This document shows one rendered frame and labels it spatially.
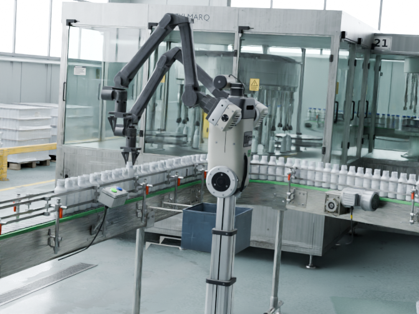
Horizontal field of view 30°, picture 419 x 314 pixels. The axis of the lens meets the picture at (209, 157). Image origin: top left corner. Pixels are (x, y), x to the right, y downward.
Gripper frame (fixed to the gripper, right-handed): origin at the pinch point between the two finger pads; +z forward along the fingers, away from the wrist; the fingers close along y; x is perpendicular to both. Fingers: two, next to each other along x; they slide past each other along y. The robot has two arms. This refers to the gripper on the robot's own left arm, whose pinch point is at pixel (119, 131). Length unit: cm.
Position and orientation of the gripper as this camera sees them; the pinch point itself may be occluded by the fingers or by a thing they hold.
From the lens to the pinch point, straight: 383.5
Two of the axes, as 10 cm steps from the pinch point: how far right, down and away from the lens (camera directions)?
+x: 3.5, -0.7, 9.3
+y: 9.3, 0.9, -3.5
